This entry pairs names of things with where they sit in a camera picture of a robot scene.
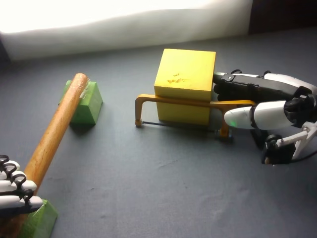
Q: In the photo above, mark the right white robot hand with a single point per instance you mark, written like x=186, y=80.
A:
x=270, y=114

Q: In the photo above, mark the grey table cloth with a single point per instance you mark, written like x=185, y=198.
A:
x=148, y=186

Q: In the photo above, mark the yellow wooden block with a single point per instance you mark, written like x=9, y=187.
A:
x=185, y=67

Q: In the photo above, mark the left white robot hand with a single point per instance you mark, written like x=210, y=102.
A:
x=12, y=198

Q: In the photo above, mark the green support block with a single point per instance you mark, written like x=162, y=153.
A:
x=40, y=220
x=89, y=109

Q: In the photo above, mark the wooden round rod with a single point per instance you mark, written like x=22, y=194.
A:
x=54, y=129

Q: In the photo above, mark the white backdrop sheet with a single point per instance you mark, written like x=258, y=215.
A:
x=123, y=32

